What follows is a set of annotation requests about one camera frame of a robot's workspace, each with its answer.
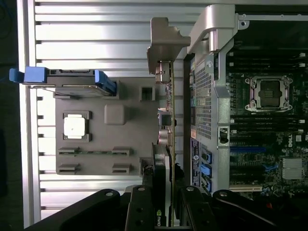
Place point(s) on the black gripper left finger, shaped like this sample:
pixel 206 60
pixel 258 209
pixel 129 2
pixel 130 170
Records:
pixel 140 209

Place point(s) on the hard disk with blue carrier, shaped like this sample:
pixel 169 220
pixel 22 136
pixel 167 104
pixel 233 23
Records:
pixel 69 78

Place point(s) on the blue card retention clip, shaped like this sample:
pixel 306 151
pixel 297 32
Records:
pixel 205 170
pixel 208 185
pixel 208 155

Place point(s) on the grey plastic parts rack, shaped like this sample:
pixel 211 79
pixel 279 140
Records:
pixel 120 137

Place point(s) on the silver CPU chip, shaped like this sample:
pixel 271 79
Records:
pixel 74 127

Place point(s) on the silver chipset heatsink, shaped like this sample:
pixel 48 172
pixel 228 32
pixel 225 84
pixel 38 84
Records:
pixel 293 168

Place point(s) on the open grey PC case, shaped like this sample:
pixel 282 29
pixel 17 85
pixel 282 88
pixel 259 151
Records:
pixel 222 113

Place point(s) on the CPU socket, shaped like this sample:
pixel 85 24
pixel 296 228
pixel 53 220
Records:
pixel 268 93

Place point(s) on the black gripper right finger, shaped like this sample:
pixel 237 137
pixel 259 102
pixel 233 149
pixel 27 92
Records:
pixel 195 211

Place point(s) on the blue expansion slot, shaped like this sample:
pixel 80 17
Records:
pixel 247 149

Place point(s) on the white expansion slot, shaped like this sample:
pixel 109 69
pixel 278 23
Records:
pixel 245 188

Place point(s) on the green RAM stick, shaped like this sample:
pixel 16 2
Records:
pixel 101 152

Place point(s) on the green motherboard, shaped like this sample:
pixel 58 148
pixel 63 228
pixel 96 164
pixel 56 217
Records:
pixel 255 137

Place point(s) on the blue rear label sticker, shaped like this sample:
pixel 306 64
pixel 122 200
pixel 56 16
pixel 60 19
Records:
pixel 195 163

